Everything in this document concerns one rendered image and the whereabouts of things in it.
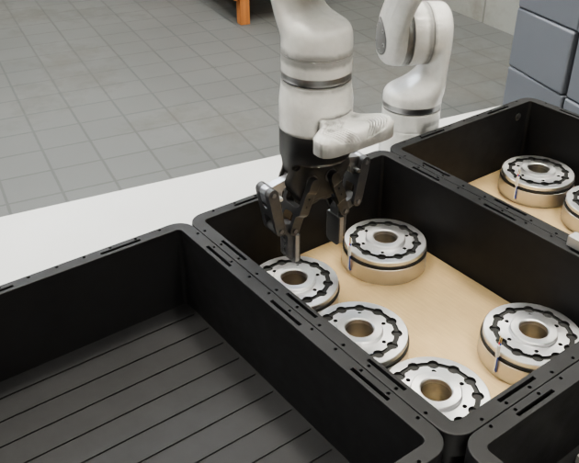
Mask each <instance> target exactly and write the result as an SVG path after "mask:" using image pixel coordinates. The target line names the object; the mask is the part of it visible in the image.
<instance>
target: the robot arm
mask: <svg viewBox="0 0 579 463"><path fill-rule="evenodd" d="M270 1H271V5H272V8H273V12H274V16H275V19H276V22H277V25H278V30H279V34H280V62H281V79H280V89H279V96H278V117H279V124H278V126H279V152H280V155H281V159H282V166H281V170H280V172H279V174H278V178H277V179H275V180H273V181H271V182H270V183H268V184H266V183H265V182H264V181H260V182H258V183H257V184H256V186H255V190H256V193H257V198H258V202H259V206H260V209H261V214H262V218H263V222H264V225H265V226H266V227H267V228H269V229H270V230H271V231H272V232H274V233H275V234H276V235H277V236H279V237H280V242H281V244H280V245H281V246H280V248H281V252H282V253H283V254H284V255H285V256H286V257H287V258H288V259H289V260H290V261H292V262H293V263H295V262H298V261H300V260H301V234H300V233H299V231H300V228H301V224H302V221H303V218H304V217H307V216H308V215H309V212H310V209H311V206H312V204H314V203H315V202H317V201H318V200H320V199H326V202H327V204H328V206H329V207H330V209H328V210H327V219H326V236H327V238H328V239H329V240H330V241H331V242H333V243H335V244H339V243H341V242H342V241H343V237H344V236H345V233H346V215H347V213H348V212H349V209H350V208H351V207H352V206H354V205H355V206H358V205H359V204H360V203H361V201H362V198H363V193H364V189H365V185H366V180H367V176H368V171H369V164H370V158H369V157H368V156H367V155H365V154H363V153H361V152H359V150H361V149H364V148H367V147H369V146H372V145H374V144H377V143H378V144H379V151H388V152H389V151H390V148H391V146H392V145H394V144H395V143H398V142H400V141H405V140H408V139H411V138H413V137H415V136H418V135H421V134H423V133H426V132H429V131H431V130H435V129H438V127H439V118H440V109H441V102H442V97H443V95H444V92H445V88H446V81H447V75H448V65H449V60H450V54H451V50H452V43H453V34H454V22H453V16H452V12H451V10H450V8H449V6H448V4H446V3H445V2H443V1H423V0H385V1H384V3H383V6H382V9H381V11H380V16H379V20H378V24H377V29H376V39H375V42H376V50H377V53H378V56H379V58H380V59H381V61H382V62H384V63H385V64H388V65H392V66H405V65H406V66H407V65H416V66H415V68H414V69H412V70H411V71H410V72H409V73H407V74H405V75H403V76H401V77H399V78H397V79H395V80H392V81H391V82H389V83H388V84H387V85H386V86H385V87H384V90H383V95H382V110H381V113H368V114H361V113H355V112H353V104H354V97H353V88H352V67H353V44H354V36H353V29H352V26H351V24H350V22H349V21H348V20H347V19H346V18H345V17H343V16H341V15H340V14H338V13H337V12H335V11H334V10H333V9H332V8H331V7H330V6H329V5H328V4H327V3H326V2H325V0H270ZM343 177H344V179H343V183H342V178H343ZM353 185H354V191H353V192H352V191H351V190H352V186H353ZM284 188H285V191H284V194H283V197H282V191H283V189H284ZM294 198H295V199H297V200H298V201H299V202H300V205H299V204H298V203H296V202H295V200H294ZM280 202H281V205H282V208H281V205H280ZM291 214H293V216H292V219H291V221H290V217H291Z"/></svg>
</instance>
